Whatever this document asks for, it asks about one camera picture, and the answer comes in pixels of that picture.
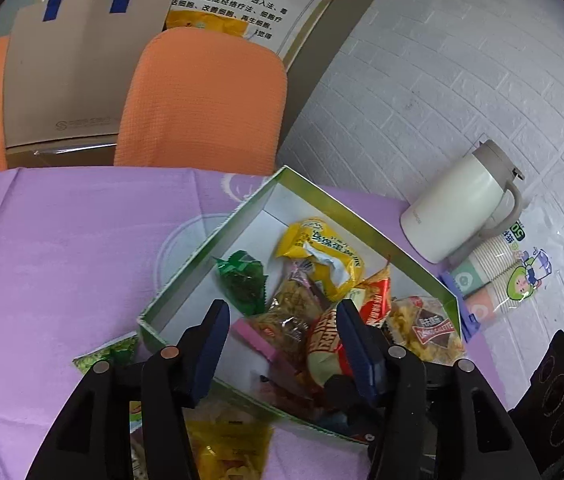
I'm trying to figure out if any clear cookie pack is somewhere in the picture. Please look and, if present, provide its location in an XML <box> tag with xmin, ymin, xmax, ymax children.
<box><xmin>385</xmin><ymin>296</ymin><xmax>465</xmax><ymax>365</ymax></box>

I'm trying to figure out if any yellow egg cake pack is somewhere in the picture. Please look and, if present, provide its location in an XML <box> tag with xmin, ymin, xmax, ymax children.
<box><xmin>275</xmin><ymin>218</ymin><xmax>365</xmax><ymax>302</ymax></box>

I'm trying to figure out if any dark green candy wrapper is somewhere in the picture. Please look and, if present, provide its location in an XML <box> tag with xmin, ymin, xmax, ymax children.
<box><xmin>215</xmin><ymin>250</ymin><xmax>268</xmax><ymax>316</ymax></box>

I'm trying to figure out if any broad bean snack pack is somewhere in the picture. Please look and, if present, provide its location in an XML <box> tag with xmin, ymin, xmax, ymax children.
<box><xmin>232</xmin><ymin>266</ymin><xmax>329</xmax><ymax>370</ymax></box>

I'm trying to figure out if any green small snack packet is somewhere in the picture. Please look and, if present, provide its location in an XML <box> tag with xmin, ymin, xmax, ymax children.
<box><xmin>73</xmin><ymin>332</ymin><xmax>140</xmax><ymax>374</ymax></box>

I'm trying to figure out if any yellow clear snack pack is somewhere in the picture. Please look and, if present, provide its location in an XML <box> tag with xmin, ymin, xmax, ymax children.
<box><xmin>183</xmin><ymin>399</ymin><xmax>273</xmax><ymax>479</ymax></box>

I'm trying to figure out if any paper cups pack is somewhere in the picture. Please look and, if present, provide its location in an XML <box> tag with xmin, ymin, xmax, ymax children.
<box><xmin>440</xmin><ymin>204</ymin><xmax>564</xmax><ymax>341</ymax></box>

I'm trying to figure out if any white thermos jug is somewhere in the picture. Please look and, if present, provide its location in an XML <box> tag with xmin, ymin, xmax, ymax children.
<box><xmin>400</xmin><ymin>140</ymin><xmax>524</xmax><ymax>263</ymax></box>

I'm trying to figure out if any green cardboard box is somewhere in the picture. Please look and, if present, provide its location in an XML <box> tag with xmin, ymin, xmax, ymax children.
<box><xmin>138</xmin><ymin>167</ymin><xmax>460</xmax><ymax>442</ymax></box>

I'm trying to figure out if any right orange chair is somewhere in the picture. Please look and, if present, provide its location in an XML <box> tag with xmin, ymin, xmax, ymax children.
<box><xmin>114</xmin><ymin>28</ymin><xmax>287</xmax><ymax>176</ymax></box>

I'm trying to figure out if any brown paper bag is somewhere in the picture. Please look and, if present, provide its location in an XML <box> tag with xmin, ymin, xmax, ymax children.
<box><xmin>3</xmin><ymin>0</ymin><xmax>171</xmax><ymax>148</ymax></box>

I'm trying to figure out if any black camera module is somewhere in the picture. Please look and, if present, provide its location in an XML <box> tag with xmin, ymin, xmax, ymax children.
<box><xmin>510</xmin><ymin>330</ymin><xmax>564</xmax><ymax>479</ymax></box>

